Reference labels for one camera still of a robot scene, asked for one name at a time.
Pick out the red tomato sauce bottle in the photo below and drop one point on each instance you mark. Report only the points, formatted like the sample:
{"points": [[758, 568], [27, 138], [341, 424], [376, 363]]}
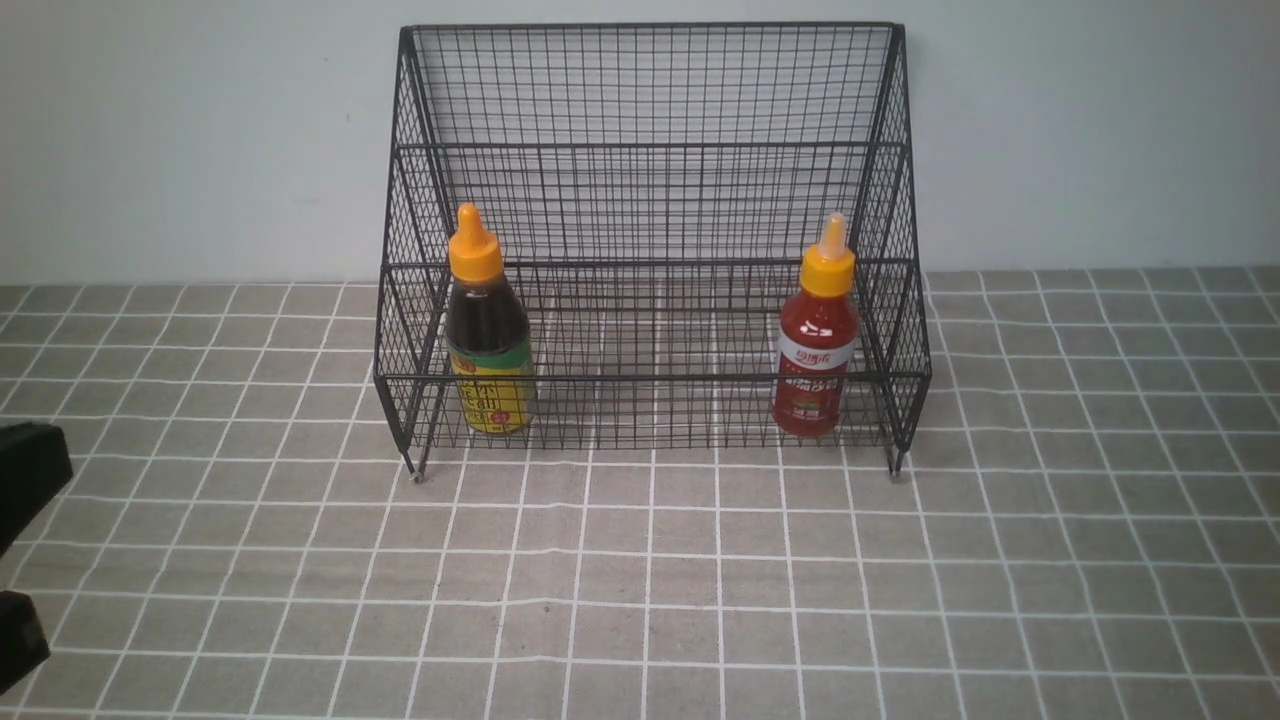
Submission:
{"points": [[819, 328]]}

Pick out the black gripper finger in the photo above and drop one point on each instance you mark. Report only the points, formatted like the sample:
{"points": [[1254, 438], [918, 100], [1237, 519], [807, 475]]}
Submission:
{"points": [[24, 645]]}

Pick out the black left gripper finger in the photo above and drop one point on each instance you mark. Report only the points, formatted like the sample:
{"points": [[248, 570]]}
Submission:
{"points": [[35, 466]]}

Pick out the black wire mesh shelf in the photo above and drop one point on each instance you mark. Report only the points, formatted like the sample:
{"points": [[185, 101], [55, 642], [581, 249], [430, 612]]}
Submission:
{"points": [[653, 187]]}

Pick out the grey checked tablecloth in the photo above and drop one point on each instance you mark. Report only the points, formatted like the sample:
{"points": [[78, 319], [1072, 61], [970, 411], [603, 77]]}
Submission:
{"points": [[1085, 527]]}

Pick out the dark soy sauce bottle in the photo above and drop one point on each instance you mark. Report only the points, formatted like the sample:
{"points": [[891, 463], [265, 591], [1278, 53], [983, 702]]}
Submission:
{"points": [[487, 331]]}

